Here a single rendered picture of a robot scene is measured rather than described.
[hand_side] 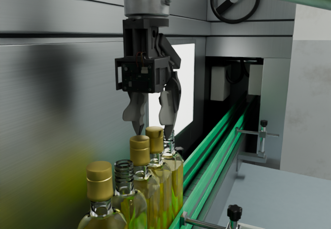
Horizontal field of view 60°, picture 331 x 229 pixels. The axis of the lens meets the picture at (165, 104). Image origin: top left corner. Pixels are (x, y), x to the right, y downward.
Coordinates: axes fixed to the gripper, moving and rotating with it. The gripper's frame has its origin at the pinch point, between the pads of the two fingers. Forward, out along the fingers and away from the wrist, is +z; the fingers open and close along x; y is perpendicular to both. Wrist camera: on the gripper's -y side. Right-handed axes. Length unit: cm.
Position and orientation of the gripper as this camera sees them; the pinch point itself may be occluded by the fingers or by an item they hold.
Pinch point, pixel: (154, 130)
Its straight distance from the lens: 54.4
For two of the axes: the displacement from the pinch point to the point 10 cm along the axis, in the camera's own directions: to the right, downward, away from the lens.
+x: 9.3, 0.8, -3.7
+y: -3.8, 2.1, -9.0
